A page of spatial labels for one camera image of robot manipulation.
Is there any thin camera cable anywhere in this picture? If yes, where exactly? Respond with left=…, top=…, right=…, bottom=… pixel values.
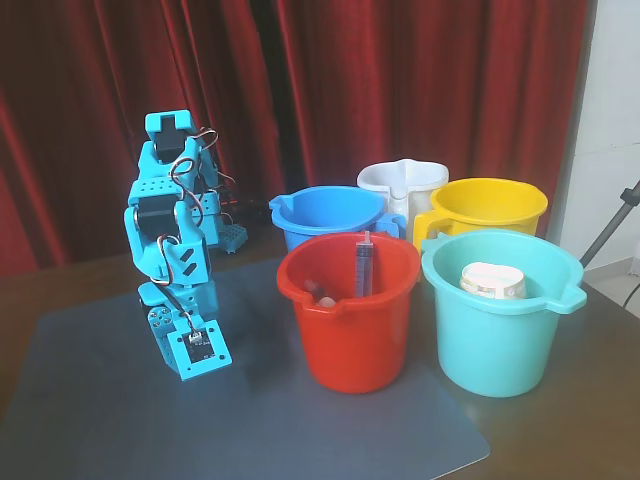
left=155, top=235, right=202, bottom=342

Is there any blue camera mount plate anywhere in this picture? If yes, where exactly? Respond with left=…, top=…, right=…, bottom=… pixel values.
left=167, top=318, right=235, bottom=384

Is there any white plastic bucket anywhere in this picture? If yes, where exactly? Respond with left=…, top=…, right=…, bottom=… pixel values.
left=355, top=158, right=450, bottom=242

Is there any black floor cable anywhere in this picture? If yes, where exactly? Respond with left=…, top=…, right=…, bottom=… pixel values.
left=621, top=270, right=640, bottom=310

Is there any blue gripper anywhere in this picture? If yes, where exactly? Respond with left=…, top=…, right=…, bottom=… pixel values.
left=138, top=276, right=218, bottom=374

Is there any white paper cup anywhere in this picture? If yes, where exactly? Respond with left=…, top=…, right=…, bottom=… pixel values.
left=459, top=261, right=528, bottom=302

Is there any brown servo cable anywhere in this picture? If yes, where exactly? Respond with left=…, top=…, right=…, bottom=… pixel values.
left=169, top=157, right=198, bottom=214
left=195, top=127, right=223, bottom=153

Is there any red curtain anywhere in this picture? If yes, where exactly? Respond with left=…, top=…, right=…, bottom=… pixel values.
left=0, top=0, right=597, bottom=277

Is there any yellow plastic bucket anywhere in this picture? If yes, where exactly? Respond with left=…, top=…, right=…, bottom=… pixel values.
left=412, top=176, right=550, bottom=254

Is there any grey textured mat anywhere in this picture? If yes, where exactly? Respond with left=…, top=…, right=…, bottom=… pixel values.
left=0, top=257, right=492, bottom=480

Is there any plastic syringe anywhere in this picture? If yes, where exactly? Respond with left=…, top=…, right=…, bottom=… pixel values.
left=354, top=230, right=376, bottom=298

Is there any teal plastic bucket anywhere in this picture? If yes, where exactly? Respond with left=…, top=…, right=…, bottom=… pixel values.
left=420, top=229, right=589, bottom=399

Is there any red plastic bucket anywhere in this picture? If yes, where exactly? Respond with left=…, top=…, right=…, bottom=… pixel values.
left=276, top=231, right=422, bottom=395

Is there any blue plastic bucket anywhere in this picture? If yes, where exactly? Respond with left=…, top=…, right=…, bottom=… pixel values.
left=268, top=185, right=408, bottom=252

